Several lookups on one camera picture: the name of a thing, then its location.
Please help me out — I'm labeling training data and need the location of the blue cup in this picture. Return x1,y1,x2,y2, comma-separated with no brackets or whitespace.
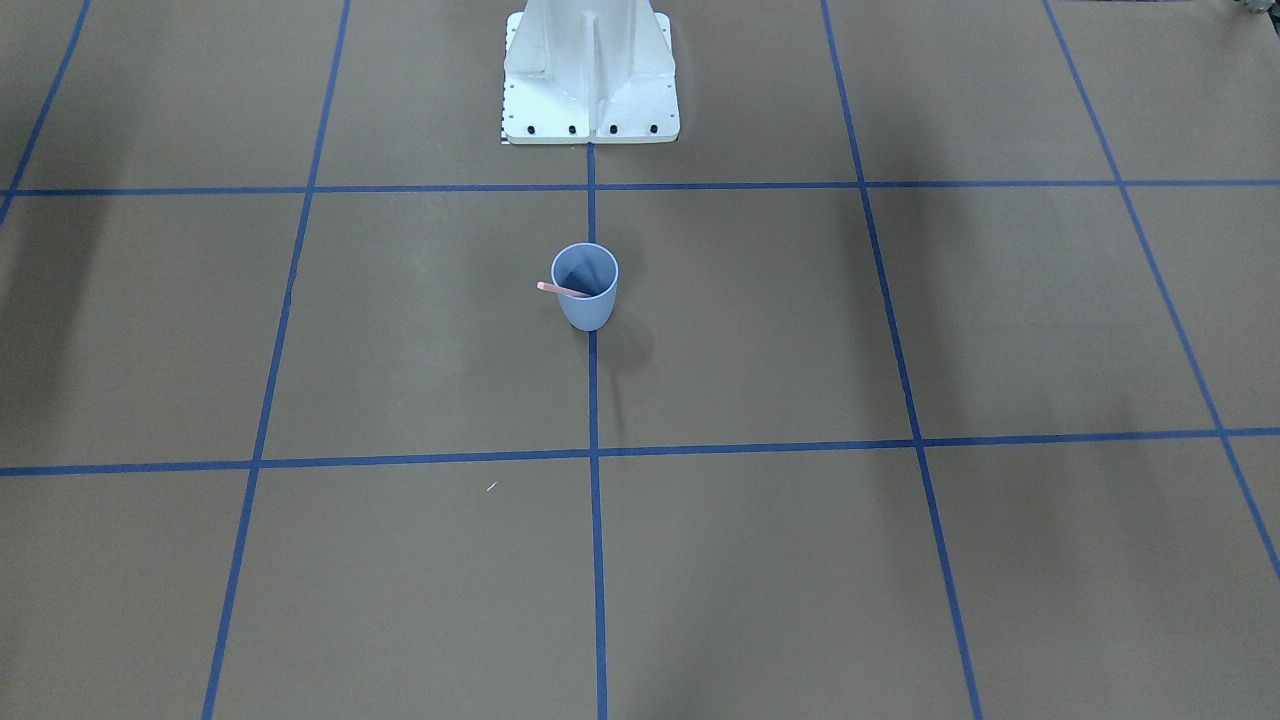
550,243,620,332

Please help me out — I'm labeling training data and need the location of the white pedestal column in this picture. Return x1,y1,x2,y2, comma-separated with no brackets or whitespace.
500,1,681,145

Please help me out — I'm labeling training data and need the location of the pink chopstick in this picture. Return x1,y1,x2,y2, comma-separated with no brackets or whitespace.
536,282,593,299

